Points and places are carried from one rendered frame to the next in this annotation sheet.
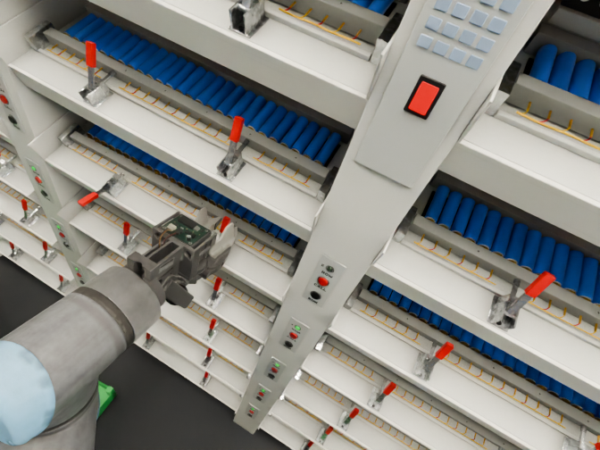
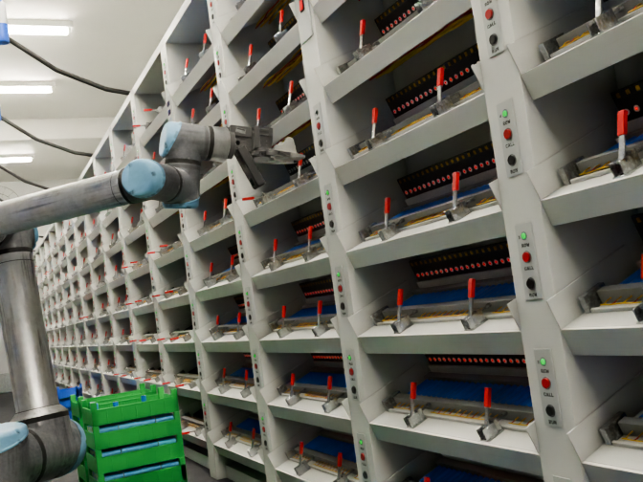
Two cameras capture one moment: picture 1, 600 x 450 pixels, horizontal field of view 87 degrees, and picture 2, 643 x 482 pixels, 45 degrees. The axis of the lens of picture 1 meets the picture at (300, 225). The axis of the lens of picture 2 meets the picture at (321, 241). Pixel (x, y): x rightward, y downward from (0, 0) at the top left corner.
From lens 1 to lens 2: 195 cm
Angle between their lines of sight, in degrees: 68
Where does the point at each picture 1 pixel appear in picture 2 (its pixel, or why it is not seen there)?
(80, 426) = (185, 172)
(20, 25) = not seen: hidden behind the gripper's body
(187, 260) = (253, 135)
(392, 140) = (303, 25)
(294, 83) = (289, 41)
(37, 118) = (244, 186)
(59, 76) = not seen: hidden behind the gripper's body
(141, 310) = (220, 130)
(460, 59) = not seen: outside the picture
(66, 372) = (186, 126)
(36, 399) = (175, 125)
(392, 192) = (312, 43)
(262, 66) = (283, 46)
